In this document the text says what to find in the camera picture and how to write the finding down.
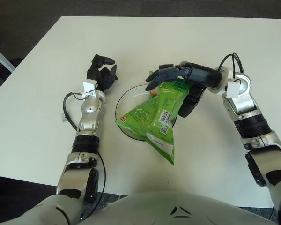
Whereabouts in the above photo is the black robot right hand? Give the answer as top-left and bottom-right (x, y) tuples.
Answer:
(145, 61), (223, 118)

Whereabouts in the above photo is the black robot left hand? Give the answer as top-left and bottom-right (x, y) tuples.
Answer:
(86, 54), (119, 93)

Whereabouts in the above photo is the white furniture edge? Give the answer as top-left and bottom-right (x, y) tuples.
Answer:
(0, 43), (16, 74)

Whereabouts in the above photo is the white plate with black rim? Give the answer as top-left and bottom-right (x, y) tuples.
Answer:
(115, 84), (179, 143)

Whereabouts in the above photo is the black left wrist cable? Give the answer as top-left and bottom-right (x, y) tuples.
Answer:
(63, 92), (88, 131)

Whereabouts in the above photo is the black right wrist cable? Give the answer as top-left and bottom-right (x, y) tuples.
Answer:
(218, 53), (244, 79)

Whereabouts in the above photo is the thin black left elbow cable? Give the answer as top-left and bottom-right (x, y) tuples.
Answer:
(96, 151), (107, 208)

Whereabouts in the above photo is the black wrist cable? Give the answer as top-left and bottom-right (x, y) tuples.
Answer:
(218, 53), (244, 79)
(63, 92), (88, 131)

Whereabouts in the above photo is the silver robot torso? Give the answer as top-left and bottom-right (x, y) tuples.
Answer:
(21, 192), (281, 225)

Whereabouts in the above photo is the white left wrist tag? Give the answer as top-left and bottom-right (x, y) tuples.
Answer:
(82, 80), (98, 99)

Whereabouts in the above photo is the white right wrist tag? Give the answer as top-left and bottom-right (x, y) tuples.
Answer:
(225, 80), (240, 99)

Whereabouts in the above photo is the green snack bag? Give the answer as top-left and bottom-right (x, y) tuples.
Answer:
(114, 70), (194, 166)

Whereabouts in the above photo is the white wrist tag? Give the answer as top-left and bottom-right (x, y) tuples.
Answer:
(225, 80), (240, 99)
(82, 80), (98, 99)

